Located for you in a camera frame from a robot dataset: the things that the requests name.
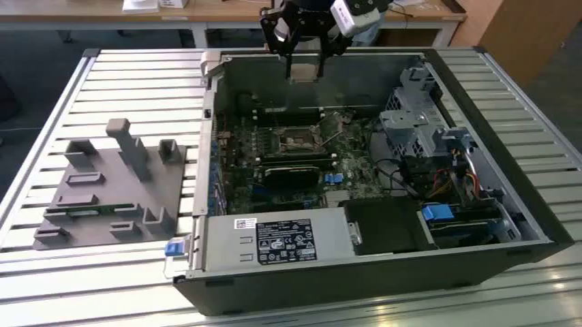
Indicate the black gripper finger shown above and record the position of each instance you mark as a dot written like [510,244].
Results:
[273,34]
[337,41]

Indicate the green RAM stick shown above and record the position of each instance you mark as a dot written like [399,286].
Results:
[107,208]

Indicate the blue disk carrier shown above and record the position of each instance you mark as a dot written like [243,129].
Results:
[437,213]

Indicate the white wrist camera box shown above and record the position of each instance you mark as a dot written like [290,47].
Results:
[347,17]

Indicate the small CPU plate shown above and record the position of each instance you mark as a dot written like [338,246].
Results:
[303,73]

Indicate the black RAM slot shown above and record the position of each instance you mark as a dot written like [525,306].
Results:
[295,163]
[295,157]

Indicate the blue plastic latch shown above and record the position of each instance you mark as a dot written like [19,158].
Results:
[175,248]

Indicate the silver power supply unit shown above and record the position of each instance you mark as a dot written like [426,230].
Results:
[218,245]

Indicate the black graphics card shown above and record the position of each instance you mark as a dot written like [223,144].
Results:
[291,177]

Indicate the wooden cabinet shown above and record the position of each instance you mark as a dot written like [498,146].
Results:
[522,34]

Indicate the CPU socket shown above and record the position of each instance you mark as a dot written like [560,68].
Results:
[295,140]

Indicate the black plastic shroud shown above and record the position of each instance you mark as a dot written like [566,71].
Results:
[386,225]

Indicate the black open PC case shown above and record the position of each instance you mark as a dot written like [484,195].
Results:
[363,289]

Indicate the silver metal drive cage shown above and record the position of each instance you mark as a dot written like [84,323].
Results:
[399,119]

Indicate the green motherboard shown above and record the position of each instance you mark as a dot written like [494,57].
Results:
[359,170]

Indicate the grey parts rack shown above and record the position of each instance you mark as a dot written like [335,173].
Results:
[114,190]

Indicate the wooden desk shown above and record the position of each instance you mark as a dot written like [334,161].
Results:
[218,15]

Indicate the blue board connector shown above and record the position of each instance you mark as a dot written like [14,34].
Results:
[333,178]

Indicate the silver chipset heat sink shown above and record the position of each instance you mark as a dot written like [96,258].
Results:
[339,197]

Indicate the white box with dark label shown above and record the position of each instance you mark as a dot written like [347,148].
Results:
[175,3]

